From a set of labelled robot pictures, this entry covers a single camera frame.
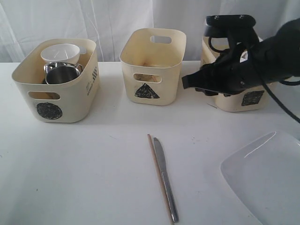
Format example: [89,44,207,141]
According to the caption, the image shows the cream bin with square mark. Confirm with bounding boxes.
[200,37,270,112]

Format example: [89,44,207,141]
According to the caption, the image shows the white rectangular plate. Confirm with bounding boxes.
[220,131,300,225]

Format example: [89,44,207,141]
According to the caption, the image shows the wooden chopstick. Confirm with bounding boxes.
[147,134,174,225]
[133,73,162,83]

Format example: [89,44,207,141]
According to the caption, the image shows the cream bin with circle mark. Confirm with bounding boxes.
[12,38,99,123]

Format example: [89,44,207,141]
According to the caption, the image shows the cream bin with triangle mark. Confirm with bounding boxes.
[120,28,187,105]

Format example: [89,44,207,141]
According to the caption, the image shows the white ceramic bowl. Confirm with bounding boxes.
[40,44,80,64]

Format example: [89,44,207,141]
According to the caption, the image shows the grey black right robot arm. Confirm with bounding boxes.
[182,19,300,95]

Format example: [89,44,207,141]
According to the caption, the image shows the white curtain backdrop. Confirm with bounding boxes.
[0,0,300,62]

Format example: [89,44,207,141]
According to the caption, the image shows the steel mug with wire handle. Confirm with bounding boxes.
[44,62,83,84]

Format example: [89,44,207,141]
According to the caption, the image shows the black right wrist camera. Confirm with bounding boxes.
[203,15,259,45]

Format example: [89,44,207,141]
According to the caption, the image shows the stainless steel table knife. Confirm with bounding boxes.
[153,137,179,223]

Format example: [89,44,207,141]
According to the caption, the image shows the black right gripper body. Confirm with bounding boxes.
[195,44,261,95]

